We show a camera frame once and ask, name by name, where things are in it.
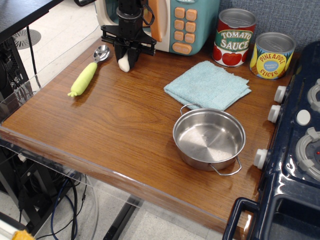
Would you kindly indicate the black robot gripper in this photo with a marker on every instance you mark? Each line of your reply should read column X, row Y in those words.
column 129, row 37

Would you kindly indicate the dark blue toy stove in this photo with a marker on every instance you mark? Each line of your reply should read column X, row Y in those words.
column 288, row 206

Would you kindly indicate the teal toy microwave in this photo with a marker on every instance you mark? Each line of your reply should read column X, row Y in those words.
column 180, row 26

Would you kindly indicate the black desk at left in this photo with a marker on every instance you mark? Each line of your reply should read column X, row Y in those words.
column 15, row 15

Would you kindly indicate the tomato sauce can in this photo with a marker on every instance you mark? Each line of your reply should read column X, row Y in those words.
column 234, row 32

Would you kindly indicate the white plush mushroom toy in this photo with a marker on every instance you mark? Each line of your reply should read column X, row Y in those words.
column 123, row 63

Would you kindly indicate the white stove knob front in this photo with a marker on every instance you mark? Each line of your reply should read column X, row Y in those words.
column 260, row 158

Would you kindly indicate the pineapple slices can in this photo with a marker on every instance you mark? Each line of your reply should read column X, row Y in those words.
column 272, row 54

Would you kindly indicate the clear acrylic table guard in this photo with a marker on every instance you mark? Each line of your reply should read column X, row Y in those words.
column 120, row 132

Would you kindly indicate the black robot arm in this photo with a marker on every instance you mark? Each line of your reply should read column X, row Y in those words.
column 133, row 6

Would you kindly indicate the green handled metal spoon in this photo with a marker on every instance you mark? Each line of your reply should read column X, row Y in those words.
column 83, row 80

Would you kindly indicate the white stove knob middle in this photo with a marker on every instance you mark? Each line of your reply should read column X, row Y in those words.
column 274, row 113

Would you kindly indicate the white stove knob rear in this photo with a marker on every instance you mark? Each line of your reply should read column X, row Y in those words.
column 280, row 94

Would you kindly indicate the white stove knob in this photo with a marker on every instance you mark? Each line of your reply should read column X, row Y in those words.
column 260, row 158
column 280, row 94
column 274, row 113

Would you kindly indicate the light blue folded cloth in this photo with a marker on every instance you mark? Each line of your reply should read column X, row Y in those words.
column 208, row 86

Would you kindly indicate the small steel pot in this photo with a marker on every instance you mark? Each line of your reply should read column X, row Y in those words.
column 209, row 139

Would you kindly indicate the round floor vent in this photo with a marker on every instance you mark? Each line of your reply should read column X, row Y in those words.
column 23, row 38

